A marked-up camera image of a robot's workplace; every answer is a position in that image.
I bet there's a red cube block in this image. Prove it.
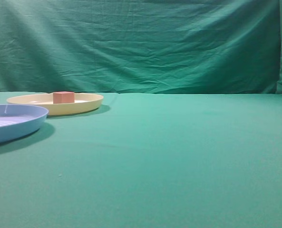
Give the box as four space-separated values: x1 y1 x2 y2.
52 91 75 104

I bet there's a cream yellow plastic plate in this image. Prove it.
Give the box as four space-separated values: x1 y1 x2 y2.
7 93 104 116

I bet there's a light blue plastic plate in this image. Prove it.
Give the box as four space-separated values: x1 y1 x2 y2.
0 104 49 143

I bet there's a green table cloth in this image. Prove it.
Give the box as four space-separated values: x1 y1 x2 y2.
0 94 282 228

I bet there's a green backdrop cloth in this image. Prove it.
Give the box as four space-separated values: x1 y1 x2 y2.
0 0 282 94

